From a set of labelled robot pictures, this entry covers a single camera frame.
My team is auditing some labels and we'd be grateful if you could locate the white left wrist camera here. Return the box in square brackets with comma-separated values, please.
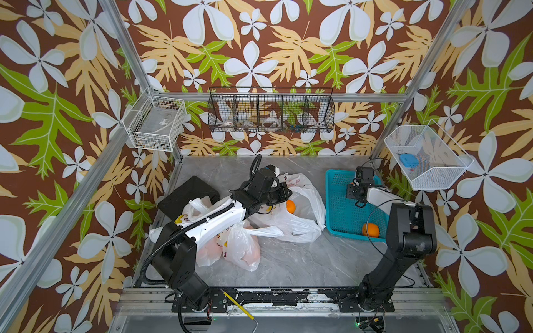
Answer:
[266, 165, 280, 177]

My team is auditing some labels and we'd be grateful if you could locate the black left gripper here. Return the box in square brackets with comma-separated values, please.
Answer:
[257, 182, 293, 206]

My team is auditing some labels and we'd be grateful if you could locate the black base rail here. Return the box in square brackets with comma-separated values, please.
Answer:
[170, 286, 396, 314]

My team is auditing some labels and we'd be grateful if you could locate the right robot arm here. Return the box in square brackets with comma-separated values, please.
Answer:
[346, 166, 437, 312]

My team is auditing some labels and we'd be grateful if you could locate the orange right large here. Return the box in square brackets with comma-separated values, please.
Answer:
[286, 200, 296, 214]

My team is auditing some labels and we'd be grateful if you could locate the blue object in basket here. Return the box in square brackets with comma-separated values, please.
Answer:
[400, 153, 419, 169]

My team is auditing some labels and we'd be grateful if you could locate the black plastic tool case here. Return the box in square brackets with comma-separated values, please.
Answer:
[158, 176, 221, 220]

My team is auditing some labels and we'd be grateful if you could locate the teal plastic basket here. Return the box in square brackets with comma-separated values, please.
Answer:
[326, 169, 389, 243]

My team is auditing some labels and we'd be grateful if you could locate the black wire basket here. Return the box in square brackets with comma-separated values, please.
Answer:
[206, 87, 335, 133]

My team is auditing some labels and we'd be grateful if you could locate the white wire basket left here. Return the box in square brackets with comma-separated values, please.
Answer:
[123, 89, 187, 152]

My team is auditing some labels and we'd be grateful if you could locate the white wire basket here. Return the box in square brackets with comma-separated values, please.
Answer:
[384, 120, 474, 191]
[123, 89, 187, 152]

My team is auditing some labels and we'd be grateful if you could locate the white printed plastic bag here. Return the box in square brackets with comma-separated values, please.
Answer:
[147, 196, 223, 267]

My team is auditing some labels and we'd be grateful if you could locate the aluminium frame rear bar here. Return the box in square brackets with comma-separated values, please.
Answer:
[160, 91, 409, 104]

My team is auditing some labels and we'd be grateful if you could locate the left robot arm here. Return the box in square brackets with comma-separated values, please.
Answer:
[140, 155, 292, 310]

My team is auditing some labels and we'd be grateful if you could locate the orange front right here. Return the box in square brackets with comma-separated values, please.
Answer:
[362, 223, 380, 238]

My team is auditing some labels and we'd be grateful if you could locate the aluminium frame post right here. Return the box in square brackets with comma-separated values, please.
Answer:
[371, 0, 472, 158]

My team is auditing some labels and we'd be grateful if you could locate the white wire basket right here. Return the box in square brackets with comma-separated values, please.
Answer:
[384, 120, 474, 191]

